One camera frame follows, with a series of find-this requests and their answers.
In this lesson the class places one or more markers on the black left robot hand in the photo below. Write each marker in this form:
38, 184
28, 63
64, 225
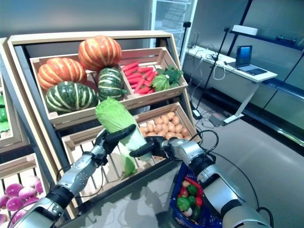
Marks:
105, 142

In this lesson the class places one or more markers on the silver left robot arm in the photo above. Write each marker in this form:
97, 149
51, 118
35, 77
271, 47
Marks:
76, 175

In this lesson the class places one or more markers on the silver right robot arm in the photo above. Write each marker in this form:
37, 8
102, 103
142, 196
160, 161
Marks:
221, 187

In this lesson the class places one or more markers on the blue plastic shopping basket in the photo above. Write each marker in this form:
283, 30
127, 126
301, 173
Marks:
175, 213

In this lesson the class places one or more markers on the slatted wooden crate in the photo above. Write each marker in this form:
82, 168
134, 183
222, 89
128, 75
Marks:
111, 169

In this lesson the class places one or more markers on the wooden pumpkin crate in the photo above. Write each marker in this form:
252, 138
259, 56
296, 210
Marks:
71, 118

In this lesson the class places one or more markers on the large green striped pumpkin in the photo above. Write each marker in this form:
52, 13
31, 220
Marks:
71, 97

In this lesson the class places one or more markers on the small green striped pumpkin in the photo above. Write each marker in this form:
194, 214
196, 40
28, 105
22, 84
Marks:
110, 83

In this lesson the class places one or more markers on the red carrot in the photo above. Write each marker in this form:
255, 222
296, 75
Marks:
132, 71
135, 75
130, 66
145, 69
143, 90
151, 76
139, 85

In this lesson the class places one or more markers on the wooden carrot crate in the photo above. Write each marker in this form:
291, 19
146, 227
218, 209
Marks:
166, 93

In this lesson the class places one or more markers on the purple white turnip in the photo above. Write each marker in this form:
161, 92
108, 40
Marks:
14, 190
27, 193
39, 187
32, 181
18, 216
4, 202
14, 203
30, 202

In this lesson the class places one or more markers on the round green cabbage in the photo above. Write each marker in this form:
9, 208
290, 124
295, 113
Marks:
161, 83

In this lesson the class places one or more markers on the orange striped pumpkin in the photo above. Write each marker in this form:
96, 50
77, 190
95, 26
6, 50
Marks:
99, 52
60, 72

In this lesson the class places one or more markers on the wooden potato crate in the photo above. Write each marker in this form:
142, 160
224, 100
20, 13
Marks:
187, 118

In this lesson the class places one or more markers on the wooden pepper crate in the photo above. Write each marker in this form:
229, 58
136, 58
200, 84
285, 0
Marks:
16, 140

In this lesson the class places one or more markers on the wooden turnip crate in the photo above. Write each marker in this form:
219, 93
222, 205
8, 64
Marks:
19, 166

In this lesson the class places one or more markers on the small yellow vegetable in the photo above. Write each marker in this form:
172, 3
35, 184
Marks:
185, 184

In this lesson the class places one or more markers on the wooden vegetable display stand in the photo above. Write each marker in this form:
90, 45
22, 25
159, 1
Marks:
71, 39
14, 152

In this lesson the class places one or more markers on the white power strip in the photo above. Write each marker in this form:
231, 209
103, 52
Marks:
196, 114

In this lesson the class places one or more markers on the long red chili pepper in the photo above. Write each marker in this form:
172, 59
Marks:
192, 183

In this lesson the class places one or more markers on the leafy green bunch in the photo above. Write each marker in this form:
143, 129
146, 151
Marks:
173, 73

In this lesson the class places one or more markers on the white garlic bulb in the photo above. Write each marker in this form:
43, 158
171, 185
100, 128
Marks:
187, 212

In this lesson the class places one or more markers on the red tomato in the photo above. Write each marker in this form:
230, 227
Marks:
199, 201

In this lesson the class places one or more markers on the dark grey floor pad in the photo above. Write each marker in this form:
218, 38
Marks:
215, 120

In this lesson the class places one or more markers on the dark green bell pepper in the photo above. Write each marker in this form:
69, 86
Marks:
196, 212

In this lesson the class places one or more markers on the black stand pole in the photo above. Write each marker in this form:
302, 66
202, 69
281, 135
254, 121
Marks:
208, 78

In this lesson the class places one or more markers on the white desk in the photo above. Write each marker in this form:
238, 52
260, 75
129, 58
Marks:
225, 85

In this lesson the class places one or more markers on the white glass door fridge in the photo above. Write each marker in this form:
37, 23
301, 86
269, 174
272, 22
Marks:
171, 14

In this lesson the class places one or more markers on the open silver laptop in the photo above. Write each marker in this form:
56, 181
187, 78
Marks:
243, 55

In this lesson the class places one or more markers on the white flat box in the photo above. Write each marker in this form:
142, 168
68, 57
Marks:
244, 29

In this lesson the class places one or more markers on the black camera tripod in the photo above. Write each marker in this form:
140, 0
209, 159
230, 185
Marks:
187, 24

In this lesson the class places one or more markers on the blue wall shelf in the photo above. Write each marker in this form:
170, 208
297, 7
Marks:
266, 37
285, 88

